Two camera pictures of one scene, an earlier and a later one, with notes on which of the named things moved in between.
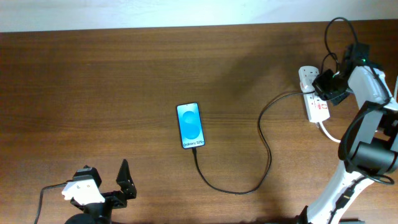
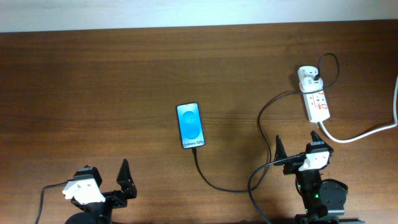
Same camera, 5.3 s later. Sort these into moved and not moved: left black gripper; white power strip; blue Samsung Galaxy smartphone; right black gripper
Moved: right black gripper
Not moved: white power strip; left black gripper; blue Samsung Galaxy smartphone
